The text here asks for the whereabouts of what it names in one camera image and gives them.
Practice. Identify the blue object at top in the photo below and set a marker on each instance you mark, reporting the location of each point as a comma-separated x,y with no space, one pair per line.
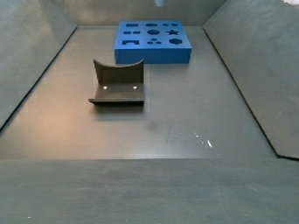
159,3

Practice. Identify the black curved holder stand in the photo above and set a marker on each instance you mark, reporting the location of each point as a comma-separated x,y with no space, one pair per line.
120,83

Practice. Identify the blue shape sorter box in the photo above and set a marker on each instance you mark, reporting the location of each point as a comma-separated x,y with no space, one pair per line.
156,41

